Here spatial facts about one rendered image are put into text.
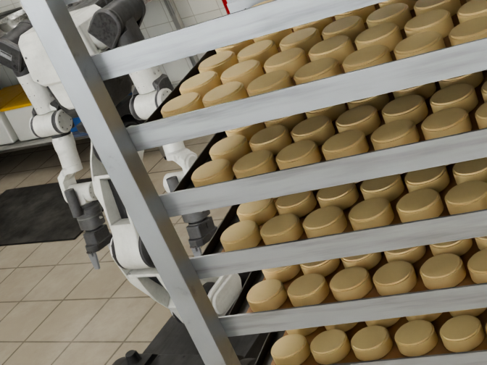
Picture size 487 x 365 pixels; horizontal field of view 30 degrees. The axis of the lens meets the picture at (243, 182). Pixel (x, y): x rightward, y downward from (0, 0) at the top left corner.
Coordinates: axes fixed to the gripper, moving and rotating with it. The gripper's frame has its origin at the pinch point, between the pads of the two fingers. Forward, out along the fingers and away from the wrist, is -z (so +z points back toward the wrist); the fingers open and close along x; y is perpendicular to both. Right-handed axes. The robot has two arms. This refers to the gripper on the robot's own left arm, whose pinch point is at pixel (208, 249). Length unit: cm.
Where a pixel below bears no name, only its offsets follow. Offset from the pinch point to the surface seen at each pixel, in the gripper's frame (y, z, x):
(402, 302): 131, 39, 126
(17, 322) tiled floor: -164, -44, -45
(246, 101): 124, 66, 132
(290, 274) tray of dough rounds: 112, 41, 119
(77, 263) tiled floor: -161, -35, -90
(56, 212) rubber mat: -221, -22, -142
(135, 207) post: 107, 58, 136
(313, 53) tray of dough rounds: 127, 68, 122
